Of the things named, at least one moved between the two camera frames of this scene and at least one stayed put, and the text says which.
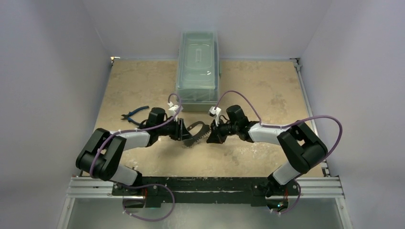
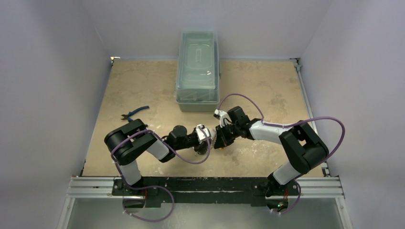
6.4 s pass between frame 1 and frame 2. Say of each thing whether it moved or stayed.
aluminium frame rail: stayed
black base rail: stayed
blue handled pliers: stayed
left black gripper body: moved
